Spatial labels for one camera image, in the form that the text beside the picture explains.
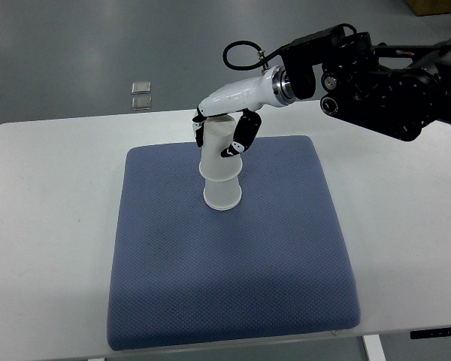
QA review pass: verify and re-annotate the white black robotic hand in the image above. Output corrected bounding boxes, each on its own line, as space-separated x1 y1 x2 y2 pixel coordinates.
192 66 296 158

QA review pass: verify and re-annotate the white paper cup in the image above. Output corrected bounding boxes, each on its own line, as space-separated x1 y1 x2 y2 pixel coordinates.
203 177 242 211
199 115 242 182

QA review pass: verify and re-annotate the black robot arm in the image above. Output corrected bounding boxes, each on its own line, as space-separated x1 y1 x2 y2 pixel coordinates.
278 23 451 141

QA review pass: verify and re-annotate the white paper cup on cushion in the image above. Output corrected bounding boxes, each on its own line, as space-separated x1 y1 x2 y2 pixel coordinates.
203 177 242 211

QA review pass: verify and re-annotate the upper metal floor plate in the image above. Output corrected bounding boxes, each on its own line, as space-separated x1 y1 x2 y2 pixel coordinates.
131 80 151 94

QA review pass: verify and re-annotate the metal floor plate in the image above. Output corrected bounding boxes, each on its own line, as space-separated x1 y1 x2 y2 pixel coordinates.
132 96 152 111
131 80 151 94

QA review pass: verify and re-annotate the lower metal floor plate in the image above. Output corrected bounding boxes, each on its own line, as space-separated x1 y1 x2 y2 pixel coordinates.
132 96 152 111

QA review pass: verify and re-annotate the brown cardboard box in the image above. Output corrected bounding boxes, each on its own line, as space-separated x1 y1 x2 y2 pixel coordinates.
405 0 451 17

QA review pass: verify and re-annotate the blue fabric cushion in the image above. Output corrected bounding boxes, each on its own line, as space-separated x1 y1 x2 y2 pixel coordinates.
107 135 361 350

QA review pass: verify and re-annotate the white table leg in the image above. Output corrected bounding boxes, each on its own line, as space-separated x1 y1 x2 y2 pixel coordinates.
362 335 386 361

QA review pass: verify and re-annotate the black table control panel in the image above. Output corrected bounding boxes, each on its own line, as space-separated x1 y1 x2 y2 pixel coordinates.
410 327 451 340

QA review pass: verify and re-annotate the black looped cable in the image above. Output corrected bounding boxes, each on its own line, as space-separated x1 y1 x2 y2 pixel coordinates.
223 40 286 71

